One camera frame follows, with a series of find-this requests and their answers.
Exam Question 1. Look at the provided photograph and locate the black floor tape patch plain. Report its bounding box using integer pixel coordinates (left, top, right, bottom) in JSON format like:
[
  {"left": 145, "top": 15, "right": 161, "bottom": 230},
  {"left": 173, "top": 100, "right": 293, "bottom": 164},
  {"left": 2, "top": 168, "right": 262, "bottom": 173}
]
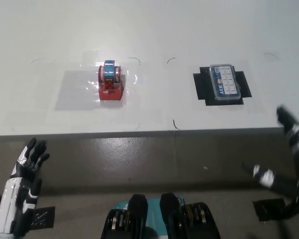
[{"left": 253, "top": 198, "right": 287, "bottom": 222}]

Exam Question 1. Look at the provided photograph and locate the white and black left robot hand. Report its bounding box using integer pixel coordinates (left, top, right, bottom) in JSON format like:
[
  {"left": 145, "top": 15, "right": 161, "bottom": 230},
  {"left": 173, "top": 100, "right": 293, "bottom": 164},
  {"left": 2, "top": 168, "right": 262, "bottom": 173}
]
[{"left": 0, "top": 138, "right": 50, "bottom": 237}]

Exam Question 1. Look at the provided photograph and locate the black floor tape patch scribbled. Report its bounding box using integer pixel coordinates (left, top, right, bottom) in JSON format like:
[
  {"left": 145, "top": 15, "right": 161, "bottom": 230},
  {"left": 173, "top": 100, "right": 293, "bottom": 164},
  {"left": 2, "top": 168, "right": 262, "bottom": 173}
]
[{"left": 31, "top": 206, "right": 56, "bottom": 231}]

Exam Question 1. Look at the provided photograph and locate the red tape dispenser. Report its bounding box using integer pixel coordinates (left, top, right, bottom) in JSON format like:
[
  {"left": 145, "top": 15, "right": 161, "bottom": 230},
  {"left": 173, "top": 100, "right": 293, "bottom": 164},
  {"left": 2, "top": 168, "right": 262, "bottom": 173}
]
[{"left": 97, "top": 59, "right": 124, "bottom": 102}]

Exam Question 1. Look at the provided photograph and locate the black tape patch cross shaped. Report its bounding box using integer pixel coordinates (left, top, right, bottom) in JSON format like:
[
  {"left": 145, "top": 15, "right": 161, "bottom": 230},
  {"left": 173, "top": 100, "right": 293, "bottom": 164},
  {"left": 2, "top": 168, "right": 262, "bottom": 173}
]
[{"left": 192, "top": 65, "right": 252, "bottom": 107}]

